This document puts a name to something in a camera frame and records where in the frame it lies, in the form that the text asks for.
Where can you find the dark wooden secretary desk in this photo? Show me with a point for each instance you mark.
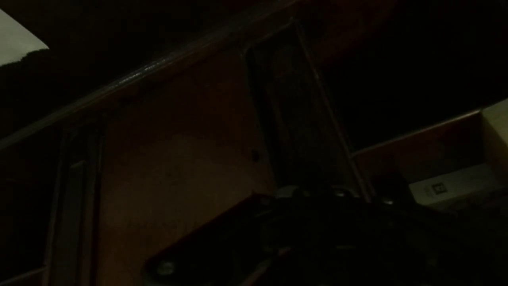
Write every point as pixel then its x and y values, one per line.
pixel 423 63

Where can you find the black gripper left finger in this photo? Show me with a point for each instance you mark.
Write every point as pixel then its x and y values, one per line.
pixel 212 243

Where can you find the white paper sheet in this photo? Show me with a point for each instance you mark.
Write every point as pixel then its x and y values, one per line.
pixel 17 39

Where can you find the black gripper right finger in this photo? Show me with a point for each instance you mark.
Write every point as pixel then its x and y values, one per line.
pixel 455 254

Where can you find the small dark wooden desk door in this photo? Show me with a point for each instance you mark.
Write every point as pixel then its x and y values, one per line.
pixel 180 152

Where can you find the small white box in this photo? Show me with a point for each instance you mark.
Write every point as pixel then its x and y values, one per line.
pixel 450 187

